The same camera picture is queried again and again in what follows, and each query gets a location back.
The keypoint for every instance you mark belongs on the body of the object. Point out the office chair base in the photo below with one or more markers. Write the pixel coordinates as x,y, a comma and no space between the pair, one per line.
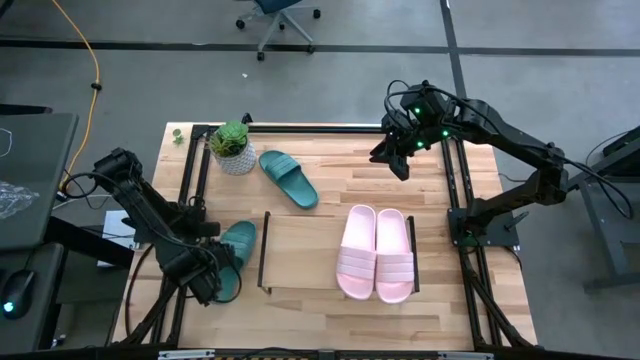
275,5

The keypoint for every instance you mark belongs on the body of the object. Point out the clear plastic bag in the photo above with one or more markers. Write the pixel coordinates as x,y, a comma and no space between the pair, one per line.
15,200

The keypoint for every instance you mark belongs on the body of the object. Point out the black computer mouse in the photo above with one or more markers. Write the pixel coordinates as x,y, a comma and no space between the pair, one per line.
17,292

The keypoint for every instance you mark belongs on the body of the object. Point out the pink rubber slide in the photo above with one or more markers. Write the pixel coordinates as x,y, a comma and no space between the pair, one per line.
395,255
356,250

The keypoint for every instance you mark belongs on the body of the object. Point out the black metal stand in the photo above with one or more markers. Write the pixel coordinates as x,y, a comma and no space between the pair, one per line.
607,235

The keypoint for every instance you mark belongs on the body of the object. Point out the wooden shelf with black legs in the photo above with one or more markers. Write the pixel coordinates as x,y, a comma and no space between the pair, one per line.
300,250

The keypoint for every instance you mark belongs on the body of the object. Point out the black desk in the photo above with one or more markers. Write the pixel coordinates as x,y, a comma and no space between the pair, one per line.
35,165

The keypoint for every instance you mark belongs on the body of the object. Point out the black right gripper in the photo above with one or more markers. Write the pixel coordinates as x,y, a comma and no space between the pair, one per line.
412,137

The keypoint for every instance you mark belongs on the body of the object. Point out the succulent in white patterned pot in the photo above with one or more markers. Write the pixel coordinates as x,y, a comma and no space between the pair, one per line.
232,145

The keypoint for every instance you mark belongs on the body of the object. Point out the green rubber slide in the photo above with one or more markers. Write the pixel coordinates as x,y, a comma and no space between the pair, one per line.
245,237
290,180

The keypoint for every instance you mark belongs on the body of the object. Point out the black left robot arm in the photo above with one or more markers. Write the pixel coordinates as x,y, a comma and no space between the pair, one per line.
145,205

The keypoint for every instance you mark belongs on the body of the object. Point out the black aluminium table frame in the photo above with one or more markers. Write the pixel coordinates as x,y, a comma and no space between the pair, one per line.
300,129

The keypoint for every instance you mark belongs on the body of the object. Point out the silver metal bracket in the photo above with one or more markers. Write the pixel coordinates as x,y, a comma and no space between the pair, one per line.
465,356
185,355

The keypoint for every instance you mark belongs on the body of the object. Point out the small green leaf sprig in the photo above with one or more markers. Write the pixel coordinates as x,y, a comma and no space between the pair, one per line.
178,137

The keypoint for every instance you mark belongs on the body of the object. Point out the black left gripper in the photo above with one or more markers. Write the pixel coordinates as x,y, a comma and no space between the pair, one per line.
205,287

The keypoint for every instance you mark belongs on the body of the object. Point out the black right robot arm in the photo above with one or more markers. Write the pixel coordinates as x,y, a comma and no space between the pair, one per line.
510,135

